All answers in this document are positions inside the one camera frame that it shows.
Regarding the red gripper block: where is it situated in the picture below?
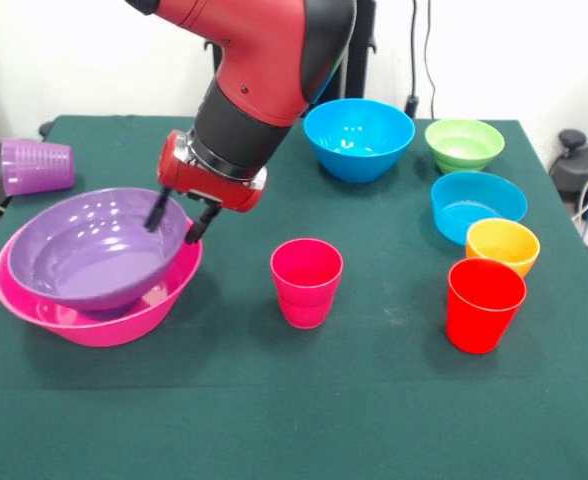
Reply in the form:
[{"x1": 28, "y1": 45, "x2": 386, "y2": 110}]
[{"x1": 144, "y1": 129, "x2": 269, "y2": 246}]

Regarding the purple plastic bowl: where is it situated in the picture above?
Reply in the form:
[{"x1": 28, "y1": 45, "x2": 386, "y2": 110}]
[{"x1": 7, "y1": 187, "x2": 190, "y2": 312}]

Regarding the large pink plastic bowl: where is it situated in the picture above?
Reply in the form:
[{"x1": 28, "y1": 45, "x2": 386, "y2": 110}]
[{"x1": 0, "y1": 214, "x2": 204, "y2": 348}]

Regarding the magenta plastic cup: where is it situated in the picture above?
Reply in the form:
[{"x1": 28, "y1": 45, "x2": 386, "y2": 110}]
[{"x1": 270, "y1": 238, "x2": 344, "y2": 330}]

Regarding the purple plastic cup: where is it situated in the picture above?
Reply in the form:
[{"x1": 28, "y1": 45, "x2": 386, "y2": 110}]
[{"x1": 0, "y1": 138, "x2": 76, "y2": 197}]

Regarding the large light blue plastic bowl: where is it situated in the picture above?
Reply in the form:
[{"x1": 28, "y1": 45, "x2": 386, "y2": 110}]
[{"x1": 302, "y1": 98, "x2": 416, "y2": 184}]

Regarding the shallow light blue plastic bowl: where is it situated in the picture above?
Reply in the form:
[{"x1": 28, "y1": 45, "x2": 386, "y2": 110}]
[{"x1": 429, "y1": 171, "x2": 529, "y2": 247}]

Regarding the dark green tablecloth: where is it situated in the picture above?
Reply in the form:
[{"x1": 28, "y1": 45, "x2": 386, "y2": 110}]
[{"x1": 0, "y1": 114, "x2": 588, "y2": 480}]

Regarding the green plastic bowl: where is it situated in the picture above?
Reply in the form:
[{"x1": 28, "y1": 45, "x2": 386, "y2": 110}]
[{"x1": 424, "y1": 117, "x2": 506, "y2": 175}]

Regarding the red plastic cup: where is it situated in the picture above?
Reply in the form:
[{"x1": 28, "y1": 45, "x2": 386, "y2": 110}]
[{"x1": 446, "y1": 257, "x2": 528, "y2": 356}]

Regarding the orange plastic cup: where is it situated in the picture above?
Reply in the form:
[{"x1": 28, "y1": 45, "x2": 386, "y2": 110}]
[{"x1": 465, "y1": 217, "x2": 542, "y2": 279}]

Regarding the black hanging wall cable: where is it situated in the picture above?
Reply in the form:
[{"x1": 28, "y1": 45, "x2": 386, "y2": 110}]
[{"x1": 404, "y1": 0, "x2": 438, "y2": 120}]

